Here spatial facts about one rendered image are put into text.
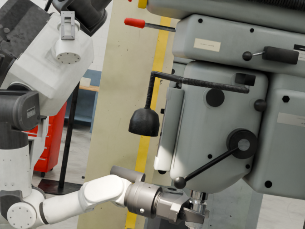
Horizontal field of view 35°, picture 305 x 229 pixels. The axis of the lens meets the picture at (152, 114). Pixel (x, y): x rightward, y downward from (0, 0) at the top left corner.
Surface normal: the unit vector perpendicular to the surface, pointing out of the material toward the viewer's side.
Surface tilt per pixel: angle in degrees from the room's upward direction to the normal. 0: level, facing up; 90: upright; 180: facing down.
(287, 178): 90
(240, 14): 117
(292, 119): 90
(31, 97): 82
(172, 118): 90
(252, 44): 90
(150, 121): 72
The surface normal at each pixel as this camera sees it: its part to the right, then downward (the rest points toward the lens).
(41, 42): 0.44, -0.37
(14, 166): 0.36, 0.22
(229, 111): 0.08, 0.13
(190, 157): -0.39, 0.04
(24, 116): 0.97, 0.05
